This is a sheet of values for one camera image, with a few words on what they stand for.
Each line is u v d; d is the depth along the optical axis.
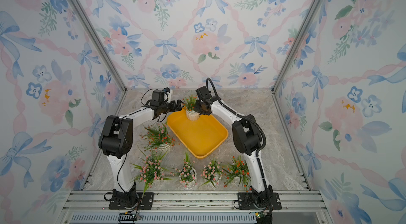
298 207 0.74
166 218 0.70
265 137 0.50
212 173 0.69
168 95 0.86
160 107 0.82
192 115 0.98
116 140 0.54
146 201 0.73
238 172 0.70
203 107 0.74
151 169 0.67
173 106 0.90
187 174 0.68
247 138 0.56
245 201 0.73
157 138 0.79
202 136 1.03
